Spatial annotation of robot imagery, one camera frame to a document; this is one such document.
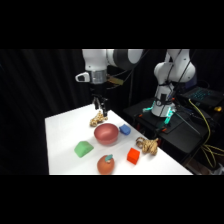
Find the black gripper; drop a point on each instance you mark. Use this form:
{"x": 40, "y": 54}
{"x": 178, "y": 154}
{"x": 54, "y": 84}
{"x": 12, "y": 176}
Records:
{"x": 99, "y": 90}

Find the green triangle block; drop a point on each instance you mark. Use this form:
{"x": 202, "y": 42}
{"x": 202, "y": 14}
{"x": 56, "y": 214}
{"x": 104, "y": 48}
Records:
{"x": 83, "y": 149}

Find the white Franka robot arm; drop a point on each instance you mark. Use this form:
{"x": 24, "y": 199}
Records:
{"x": 173, "y": 71}

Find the pink bowl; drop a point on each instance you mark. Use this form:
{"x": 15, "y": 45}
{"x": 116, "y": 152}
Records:
{"x": 106, "y": 134}

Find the blue block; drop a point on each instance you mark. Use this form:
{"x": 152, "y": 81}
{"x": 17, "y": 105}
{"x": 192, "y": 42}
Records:
{"x": 125, "y": 129}

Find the white table cloth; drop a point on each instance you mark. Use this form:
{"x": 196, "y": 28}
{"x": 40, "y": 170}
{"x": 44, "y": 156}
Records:
{"x": 73, "y": 133}

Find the red cube block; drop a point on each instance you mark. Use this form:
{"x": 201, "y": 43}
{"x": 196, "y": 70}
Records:
{"x": 133, "y": 156}

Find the orange fruit with teal stem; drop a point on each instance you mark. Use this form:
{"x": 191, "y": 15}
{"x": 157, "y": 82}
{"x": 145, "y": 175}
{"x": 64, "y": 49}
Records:
{"x": 105, "y": 165}

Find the black curtain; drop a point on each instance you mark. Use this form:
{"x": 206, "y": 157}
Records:
{"x": 36, "y": 100}

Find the black robot stand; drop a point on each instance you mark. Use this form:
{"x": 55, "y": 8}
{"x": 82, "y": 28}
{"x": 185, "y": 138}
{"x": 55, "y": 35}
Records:
{"x": 176, "y": 133}

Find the black laptop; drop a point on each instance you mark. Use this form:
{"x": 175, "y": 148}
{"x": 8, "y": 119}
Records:
{"x": 203, "y": 95}

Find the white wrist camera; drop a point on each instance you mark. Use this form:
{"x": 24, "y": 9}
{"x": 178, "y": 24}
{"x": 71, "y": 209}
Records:
{"x": 82, "y": 77}

